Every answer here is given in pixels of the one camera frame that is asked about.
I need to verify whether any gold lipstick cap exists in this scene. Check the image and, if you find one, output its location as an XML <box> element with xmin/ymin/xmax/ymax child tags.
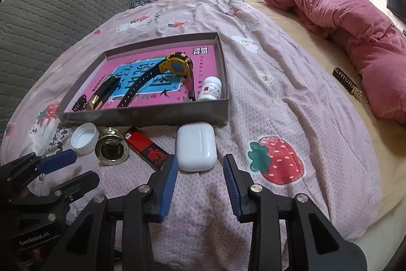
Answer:
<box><xmin>95</xmin><ymin>127</ymin><xmax>129</xmax><ymax>166</ymax></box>

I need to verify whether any black hair claw clip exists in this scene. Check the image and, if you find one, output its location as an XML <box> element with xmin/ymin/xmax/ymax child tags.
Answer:
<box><xmin>72</xmin><ymin>94</ymin><xmax>87</xmax><ymax>112</ymax></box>

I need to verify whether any black gold lipstick tube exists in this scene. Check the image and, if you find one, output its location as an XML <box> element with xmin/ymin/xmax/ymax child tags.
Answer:
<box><xmin>86</xmin><ymin>76</ymin><xmax>121</xmax><ymax>111</ymax></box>

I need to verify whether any white earbuds case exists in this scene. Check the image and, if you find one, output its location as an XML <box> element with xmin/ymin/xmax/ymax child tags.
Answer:
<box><xmin>176</xmin><ymin>122</ymin><xmax>217</xmax><ymax>173</ymax></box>

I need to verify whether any small white pill bottle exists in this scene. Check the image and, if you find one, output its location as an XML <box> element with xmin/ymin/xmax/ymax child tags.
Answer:
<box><xmin>198</xmin><ymin>76</ymin><xmax>222</xmax><ymax>100</ymax></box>

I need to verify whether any yellow black wrist watch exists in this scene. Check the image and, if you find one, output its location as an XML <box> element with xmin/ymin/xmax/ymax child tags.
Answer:
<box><xmin>118</xmin><ymin>52</ymin><xmax>196</xmax><ymax>108</ymax></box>

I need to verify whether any white plastic bottle cap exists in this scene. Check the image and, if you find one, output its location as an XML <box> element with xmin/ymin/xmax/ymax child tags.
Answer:
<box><xmin>71</xmin><ymin>122</ymin><xmax>99</xmax><ymax>155</ymax></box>

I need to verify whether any pink strawberry bed sheet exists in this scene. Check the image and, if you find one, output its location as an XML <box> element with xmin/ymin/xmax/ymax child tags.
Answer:
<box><xmin>1</xmin><ymin>0</ymin><xmax>381</xmax><ymax>270</ymax></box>

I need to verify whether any red black lighter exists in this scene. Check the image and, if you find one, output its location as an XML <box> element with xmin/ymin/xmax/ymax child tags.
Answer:
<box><xmin>124</xmin><ymin>127</ymin><xmax>168</xmax><ymax>171</ymax></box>

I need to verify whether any grey quilted sofa cover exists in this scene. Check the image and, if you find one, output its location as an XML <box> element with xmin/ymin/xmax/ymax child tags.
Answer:
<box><xmin>1</xmin><ymin>0</ymin><xmax>133</xmax><ymax>137</ymax></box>

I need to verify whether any black gold small packet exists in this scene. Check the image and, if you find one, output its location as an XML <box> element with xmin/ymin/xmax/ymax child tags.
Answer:
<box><xmin>332</xmin><ymin>67</ymin><xmax>363</xmax><ymax>101</ymax></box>

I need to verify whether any shallow grey cardboard box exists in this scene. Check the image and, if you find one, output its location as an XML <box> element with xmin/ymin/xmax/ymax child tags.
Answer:
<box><xmin>56</xmin><ymin>32</ymin><xmax>230</xmax><ymax>126</ymax></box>

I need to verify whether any dark patterned cloth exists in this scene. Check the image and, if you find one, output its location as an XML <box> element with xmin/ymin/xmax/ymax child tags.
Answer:
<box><xmin>129</xmin><ymin>0</ymin><xmax>159</xmax><ymax>9</ymax></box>

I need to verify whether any pink crumpled duvet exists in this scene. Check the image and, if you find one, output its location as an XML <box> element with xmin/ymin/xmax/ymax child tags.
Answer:
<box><xmin>264</xmin><ymin>0</ymin><xmax>405</xmax><ymax>124</ymax></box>

